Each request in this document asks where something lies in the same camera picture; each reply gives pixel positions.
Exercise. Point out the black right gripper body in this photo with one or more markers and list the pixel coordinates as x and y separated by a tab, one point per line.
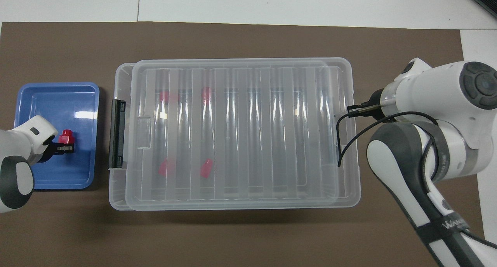
377	103

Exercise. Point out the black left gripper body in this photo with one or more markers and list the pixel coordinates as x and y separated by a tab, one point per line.
49	150

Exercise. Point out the red block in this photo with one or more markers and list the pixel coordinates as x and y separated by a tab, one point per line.
206	95
168	97
206	168
167	168
66	136

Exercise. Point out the clear ribbed plastic lid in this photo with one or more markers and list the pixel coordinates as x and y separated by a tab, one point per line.
264	135

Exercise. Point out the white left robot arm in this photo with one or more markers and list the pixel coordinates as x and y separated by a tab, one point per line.
15	142

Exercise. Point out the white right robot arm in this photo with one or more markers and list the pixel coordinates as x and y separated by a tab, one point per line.
427	92

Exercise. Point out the blue plastic tray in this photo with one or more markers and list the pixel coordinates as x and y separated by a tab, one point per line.
77	170

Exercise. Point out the clear plastic storage box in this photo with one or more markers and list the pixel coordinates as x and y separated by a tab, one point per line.
119	76

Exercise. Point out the brown table mat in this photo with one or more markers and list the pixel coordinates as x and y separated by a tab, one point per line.
248	236

